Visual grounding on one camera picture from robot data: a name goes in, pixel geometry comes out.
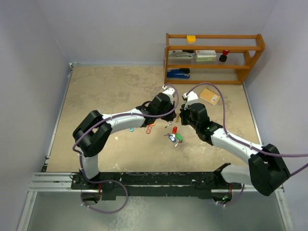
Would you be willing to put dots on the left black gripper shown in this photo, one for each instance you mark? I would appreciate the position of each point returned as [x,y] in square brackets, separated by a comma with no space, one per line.
[170,117]

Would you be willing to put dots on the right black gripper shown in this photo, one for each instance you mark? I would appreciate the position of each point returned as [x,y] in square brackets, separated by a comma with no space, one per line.
[182,113]

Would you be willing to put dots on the red carabiner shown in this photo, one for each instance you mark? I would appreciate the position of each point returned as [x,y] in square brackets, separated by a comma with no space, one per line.
[149,128]

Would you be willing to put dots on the key with red tag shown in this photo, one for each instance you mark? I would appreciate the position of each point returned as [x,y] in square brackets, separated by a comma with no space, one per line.
[174,130]

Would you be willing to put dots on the key with green tag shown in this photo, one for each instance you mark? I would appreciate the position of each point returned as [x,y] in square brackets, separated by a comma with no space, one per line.
[179,139]

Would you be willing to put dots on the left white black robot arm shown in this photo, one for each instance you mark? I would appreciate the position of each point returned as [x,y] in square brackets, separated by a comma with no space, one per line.
[93,132]

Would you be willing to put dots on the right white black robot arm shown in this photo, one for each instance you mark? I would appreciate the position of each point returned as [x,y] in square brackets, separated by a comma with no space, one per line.
[265,171]

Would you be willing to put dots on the brown spiral notebook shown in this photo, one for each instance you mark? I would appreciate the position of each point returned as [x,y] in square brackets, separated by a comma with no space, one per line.
[209,96]

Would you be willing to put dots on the key with light blue tag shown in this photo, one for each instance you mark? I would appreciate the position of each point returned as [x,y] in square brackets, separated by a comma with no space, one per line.
[171,137]

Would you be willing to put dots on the blue stapler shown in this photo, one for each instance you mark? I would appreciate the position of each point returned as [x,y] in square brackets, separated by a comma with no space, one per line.
[183,73]

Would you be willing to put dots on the white stapler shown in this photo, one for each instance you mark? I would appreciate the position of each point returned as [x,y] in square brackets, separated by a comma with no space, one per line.
[181,54]

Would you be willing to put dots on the wooden shelf rack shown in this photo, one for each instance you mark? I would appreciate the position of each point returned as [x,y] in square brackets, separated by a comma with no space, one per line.
[245,50]

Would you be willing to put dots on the white cardboard box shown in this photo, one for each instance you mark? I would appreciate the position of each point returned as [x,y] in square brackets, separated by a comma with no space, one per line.
[205,55]

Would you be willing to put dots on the red black stamp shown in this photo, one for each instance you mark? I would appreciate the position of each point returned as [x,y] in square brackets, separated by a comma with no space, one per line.
[224,55]

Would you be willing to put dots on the yellow tape dispenser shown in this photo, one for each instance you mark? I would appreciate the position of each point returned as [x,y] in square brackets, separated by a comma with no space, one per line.
[191,39]

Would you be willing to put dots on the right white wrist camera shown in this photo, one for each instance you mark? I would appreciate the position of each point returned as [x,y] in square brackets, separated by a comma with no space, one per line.
[190,98]

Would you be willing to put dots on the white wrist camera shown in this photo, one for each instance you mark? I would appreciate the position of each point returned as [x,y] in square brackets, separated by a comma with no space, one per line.
[170,92]
[190,98]

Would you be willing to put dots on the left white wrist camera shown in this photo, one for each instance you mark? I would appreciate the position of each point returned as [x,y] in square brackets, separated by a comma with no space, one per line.
[170,92]

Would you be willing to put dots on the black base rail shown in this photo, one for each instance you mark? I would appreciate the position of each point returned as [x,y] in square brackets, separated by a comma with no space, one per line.
[155,184]

